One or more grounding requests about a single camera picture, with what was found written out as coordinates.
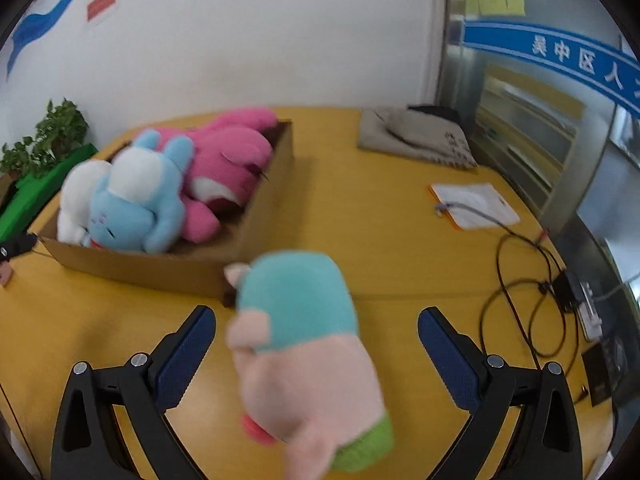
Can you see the black flat device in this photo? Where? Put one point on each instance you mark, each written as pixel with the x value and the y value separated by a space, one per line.
pixel 602 372

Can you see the pink plush toy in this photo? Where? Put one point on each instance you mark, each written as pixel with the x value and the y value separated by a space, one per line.
pixel 225 170

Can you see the brown cardboard box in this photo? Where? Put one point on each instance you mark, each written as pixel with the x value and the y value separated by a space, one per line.
pixel 200 270

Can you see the light blue plush toy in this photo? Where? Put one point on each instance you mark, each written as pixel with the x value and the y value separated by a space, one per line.
pixel 135 200

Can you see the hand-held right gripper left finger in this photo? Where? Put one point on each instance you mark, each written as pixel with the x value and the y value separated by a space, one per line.
pixel 180 365

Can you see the blue window banner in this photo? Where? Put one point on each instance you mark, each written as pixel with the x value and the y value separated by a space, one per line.
pixel 545 55

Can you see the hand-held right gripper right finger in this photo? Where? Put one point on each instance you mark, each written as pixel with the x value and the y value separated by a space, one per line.
pixel 450 360

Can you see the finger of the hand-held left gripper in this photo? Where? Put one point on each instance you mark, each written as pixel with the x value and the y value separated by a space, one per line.
pixel 16 246

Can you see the pig plush with teal hood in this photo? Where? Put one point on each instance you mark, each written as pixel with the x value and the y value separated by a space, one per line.
pixel 305 360

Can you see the green board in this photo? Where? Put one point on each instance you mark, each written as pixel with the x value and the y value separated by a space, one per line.
pixel 35 190

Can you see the white paper on orange folder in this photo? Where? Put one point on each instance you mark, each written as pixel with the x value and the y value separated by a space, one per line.
pixel 475 205

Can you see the black power adapter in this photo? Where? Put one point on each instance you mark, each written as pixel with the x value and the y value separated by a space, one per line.
pixel 567 290

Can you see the white power strip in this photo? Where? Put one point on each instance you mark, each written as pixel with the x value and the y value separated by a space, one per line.
pixel 590 310

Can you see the red wall label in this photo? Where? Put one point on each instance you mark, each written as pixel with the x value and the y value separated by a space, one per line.
pixel 102 4

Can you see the yellow sticky notes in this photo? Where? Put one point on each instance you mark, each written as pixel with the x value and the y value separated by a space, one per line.
pixel 495 4

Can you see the white plush toy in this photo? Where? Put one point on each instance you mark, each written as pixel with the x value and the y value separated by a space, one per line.
pixel 75 200

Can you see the green potted plant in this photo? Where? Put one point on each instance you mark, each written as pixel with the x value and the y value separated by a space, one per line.
pixel 45 140

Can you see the grey cloth bag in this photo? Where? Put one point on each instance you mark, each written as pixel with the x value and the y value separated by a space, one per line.
pixel 415 135

